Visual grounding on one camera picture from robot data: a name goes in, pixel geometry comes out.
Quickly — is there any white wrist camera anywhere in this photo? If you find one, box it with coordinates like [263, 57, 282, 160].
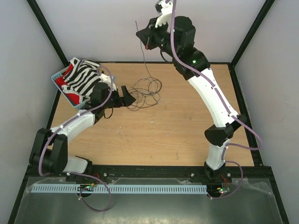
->
[97, 71, 117, 91]
[155, 0, 173, 28]

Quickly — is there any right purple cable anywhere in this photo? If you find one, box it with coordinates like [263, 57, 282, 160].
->
[167, 0, 263, 200]

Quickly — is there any light blue plastic basket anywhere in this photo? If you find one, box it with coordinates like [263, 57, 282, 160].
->
[51, 68, 89, 110]

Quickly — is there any black tangled wire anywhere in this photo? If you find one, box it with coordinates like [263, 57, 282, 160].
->
[127, 78, 162, 111]

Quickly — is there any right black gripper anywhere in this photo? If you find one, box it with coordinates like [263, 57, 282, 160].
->
[137, 16, 180, 58]

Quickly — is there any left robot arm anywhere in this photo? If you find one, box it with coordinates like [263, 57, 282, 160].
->
[29, 83, 136, 181]

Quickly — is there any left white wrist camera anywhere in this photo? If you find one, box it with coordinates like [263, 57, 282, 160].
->
[97, 71, 117, 91]

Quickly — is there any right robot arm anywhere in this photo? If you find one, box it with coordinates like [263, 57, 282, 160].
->
[136, 16, 247, 182]

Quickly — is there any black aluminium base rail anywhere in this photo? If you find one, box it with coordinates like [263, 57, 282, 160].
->
[24, 165, 274, 183]

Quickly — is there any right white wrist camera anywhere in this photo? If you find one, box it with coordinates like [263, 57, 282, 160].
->
[155, 0, 173, 28]

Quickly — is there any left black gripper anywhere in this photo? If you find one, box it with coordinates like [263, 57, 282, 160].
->
[102, 85, 135, 109]

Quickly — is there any black white striped cloth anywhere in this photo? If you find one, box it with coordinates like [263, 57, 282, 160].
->
[64, 57, 103, 97]

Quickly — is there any red cloth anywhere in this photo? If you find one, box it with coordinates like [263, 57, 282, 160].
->
[54, 64, 83, 106]

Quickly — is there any light blue slotted cable duct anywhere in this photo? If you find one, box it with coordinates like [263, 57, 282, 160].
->
[31, 184, 207, 194]

